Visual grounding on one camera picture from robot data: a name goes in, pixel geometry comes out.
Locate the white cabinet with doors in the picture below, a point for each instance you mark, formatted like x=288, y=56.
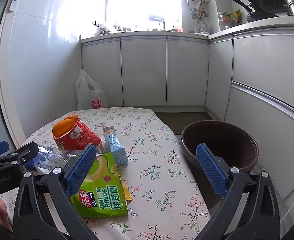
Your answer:
x=144, y=70

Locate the red instant noodle cup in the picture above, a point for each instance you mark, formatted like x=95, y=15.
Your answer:
x=74, y=132

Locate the yellow packet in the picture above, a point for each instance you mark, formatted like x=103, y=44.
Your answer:
x=236, y=15

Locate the glass jar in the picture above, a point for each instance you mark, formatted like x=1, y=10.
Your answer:
x=206, y=27

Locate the white plastic shopping bag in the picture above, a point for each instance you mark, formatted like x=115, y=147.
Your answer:
x=89, y=92

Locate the person's left hand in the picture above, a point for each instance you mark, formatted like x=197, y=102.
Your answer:
x=1, y=208

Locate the row of small ornaments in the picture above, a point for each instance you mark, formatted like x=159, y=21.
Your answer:
x=112, y=28

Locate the floral tablecloth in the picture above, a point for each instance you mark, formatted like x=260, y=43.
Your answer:
x=157, y=155

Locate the grey wall socket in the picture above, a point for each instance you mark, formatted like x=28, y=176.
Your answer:
x=204, y=14

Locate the black frying pan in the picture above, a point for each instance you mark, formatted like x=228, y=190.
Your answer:
x=259, y=15

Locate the kitchen faucet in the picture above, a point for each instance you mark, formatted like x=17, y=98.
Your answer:
x=159, y=21

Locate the clear plastic bottle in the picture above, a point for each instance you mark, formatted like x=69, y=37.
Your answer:
x=51, y=157

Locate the white cardboard box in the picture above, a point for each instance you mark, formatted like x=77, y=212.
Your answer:
x=115, y=147

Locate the black hook rack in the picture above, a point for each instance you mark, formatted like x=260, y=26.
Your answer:
x=95, y=23

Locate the white cabinet with drawers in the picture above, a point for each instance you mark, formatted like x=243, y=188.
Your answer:
x=262, y=62

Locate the green snack bag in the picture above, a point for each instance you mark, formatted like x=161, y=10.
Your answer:
x=102, y=190

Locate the white door frame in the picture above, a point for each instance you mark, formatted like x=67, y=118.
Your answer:
x=6, y=55

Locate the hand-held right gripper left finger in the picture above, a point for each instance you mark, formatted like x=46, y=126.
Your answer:
x=82, y=171

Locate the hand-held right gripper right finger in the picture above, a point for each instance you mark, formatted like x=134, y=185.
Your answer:
x=210, y=172

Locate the bright window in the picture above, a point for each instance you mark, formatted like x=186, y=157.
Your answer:
x=142, y=0

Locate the brown plastic bin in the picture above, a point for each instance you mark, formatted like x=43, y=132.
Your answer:
x=224, y=140

